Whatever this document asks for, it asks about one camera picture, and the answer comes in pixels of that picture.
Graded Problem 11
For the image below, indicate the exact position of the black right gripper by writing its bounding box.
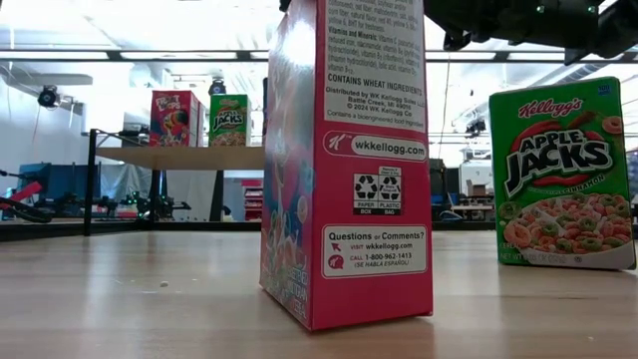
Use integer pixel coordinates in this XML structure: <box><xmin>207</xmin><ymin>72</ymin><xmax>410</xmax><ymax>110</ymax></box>
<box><xmin>423</xmin><ymin>0</ymin><xmax>519</xmax><ymax>51</ymax></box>

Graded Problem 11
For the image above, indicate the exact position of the green Apple Jacks cereal box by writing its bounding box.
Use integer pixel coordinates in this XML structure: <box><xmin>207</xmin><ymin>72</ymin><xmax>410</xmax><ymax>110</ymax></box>
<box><xmin>208</xmin><ymin>94</ymin><xmax>253</xmax><ymax>149</ymax></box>
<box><xmin>488</xmin><ymin>76</ymin><xmax>638</xmax><ymax>272</ymax></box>

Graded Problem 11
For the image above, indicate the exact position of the red Froot Loops cereal box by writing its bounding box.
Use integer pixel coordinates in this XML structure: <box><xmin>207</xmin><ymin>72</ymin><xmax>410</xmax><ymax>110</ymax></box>
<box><xmin>149</xmin><ymin>89</ymin><xmax>206</xmax><ymax>149</ymax></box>
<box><xmin>258</xmin><ymin>0</ymin><xmax>435</xmax><ymax>332</ymax></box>

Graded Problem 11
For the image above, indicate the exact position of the black monitor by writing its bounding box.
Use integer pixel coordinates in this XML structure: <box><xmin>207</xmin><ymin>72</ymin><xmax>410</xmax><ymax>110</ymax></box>
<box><xmin>429</xmin><ymin>158</ymin><xmax>449</xmax><ymax>220</ymax></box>

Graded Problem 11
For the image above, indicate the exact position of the red shelving unit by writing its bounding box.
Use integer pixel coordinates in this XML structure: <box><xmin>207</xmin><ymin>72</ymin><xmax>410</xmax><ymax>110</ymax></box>
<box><xmin>241</xmin><ymin>179</ymin><xmax>264</xmax><ymax>221</ymax></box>

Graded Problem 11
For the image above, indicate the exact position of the blue partition screen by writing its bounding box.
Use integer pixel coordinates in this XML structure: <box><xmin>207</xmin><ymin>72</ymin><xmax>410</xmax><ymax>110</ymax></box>
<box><xmin>17</xmin><ymin>162</ymin><xmax>101</xmax><ymax>201</ymax></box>

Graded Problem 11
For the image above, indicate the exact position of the thin hanging cable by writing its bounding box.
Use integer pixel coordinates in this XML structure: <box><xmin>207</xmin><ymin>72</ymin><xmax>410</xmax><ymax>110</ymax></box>
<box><xmin>438</xmin><ymin>49</ymin><xmax>453</xmax><ymax>161</ymax></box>

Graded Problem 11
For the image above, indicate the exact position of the black metal shelf frame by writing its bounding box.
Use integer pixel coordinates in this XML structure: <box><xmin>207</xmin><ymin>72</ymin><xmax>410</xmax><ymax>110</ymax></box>
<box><xmin>83</xmin><ymin>128</ymin><xmax>225</xmax><ymax>237</ymax></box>

